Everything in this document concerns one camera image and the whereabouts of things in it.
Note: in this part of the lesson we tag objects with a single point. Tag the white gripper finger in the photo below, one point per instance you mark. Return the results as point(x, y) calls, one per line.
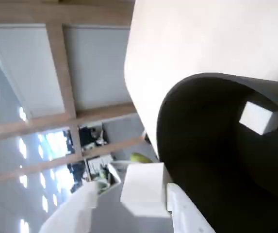
point(187, 216)
point(73, 211)

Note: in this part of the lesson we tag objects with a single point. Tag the white cube block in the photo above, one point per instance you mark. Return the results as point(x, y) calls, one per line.
point(144, 187)
point(257, 117)

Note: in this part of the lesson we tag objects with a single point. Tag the black round pot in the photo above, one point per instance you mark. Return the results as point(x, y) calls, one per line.
point(201, 136)

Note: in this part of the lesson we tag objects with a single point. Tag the yellow green object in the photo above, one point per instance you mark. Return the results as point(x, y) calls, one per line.
point(141, 158)

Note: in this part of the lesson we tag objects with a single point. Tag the wooden frame partition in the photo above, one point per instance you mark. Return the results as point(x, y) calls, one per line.
point(63, 72)

